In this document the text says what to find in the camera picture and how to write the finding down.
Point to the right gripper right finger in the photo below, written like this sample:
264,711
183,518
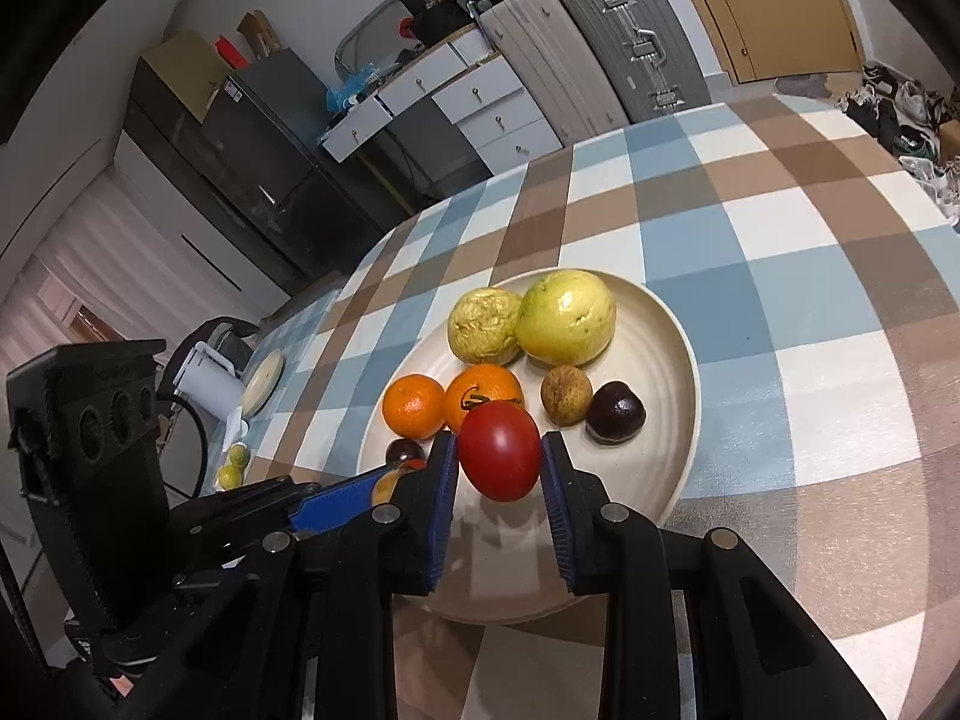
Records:
756,653

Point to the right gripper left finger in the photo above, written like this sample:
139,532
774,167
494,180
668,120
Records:
304,625

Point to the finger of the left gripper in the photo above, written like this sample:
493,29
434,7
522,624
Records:
211,530
332,508

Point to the small brown pear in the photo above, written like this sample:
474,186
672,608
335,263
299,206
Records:
566,393
385,487

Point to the dark plum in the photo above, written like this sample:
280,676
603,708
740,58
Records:
403,449
615,414

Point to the orange tangerine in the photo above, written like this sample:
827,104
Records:
476,386
412,407

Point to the wrinkled yellow guava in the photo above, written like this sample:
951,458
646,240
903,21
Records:
482,327

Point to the green yellow guava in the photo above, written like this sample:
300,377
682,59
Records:
566,318

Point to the yellow green citrus front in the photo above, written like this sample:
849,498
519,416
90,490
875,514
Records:
229,477

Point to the yellow green citrus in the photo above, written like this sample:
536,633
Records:
238,455
229,477

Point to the yellow green citrus back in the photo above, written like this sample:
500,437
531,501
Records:
238,455

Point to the white kettle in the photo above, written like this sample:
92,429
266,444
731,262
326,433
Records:
210,381

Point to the small cream plate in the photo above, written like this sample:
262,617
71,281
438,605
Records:
262,384

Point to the black refrigerator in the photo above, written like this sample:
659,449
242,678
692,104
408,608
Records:
252,168

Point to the white drawer desk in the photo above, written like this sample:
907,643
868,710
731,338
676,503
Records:
474,87

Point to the beige suitcase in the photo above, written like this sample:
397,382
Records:
558,68

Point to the silver suitcase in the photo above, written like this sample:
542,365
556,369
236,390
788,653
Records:
645,54

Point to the cardboard box on floor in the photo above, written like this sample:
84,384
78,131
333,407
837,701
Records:
949,139

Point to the wooden door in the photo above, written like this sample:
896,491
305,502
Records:
760,40

